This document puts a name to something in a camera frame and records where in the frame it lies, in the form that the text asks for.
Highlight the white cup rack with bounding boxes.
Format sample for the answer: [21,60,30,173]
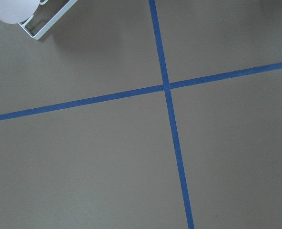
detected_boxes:
[18,0,78,41]

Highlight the pale cup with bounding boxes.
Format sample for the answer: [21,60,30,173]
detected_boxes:
[0,0,47,24]

